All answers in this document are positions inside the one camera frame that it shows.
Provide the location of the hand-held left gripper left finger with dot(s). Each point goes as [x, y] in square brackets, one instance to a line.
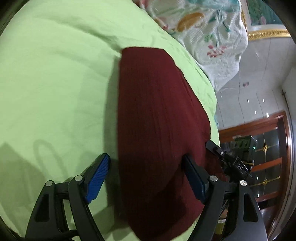
[98, 176]

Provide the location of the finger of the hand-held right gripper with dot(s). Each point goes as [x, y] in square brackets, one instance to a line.
[216, 149]

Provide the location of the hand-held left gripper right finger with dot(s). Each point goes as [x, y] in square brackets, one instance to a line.
[194, 179]

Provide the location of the dark red hooded sweater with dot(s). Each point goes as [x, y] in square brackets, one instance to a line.
[157, 129]

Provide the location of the wooden glass door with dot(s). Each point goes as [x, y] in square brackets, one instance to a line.
[272, 148]

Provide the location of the light green bed sheet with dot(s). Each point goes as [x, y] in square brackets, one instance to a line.
[50, 81]

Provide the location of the white floral quilt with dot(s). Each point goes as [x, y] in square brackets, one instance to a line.
[208, 32]

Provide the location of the gold-framed painting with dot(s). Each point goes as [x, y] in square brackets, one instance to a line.
[266, 20]

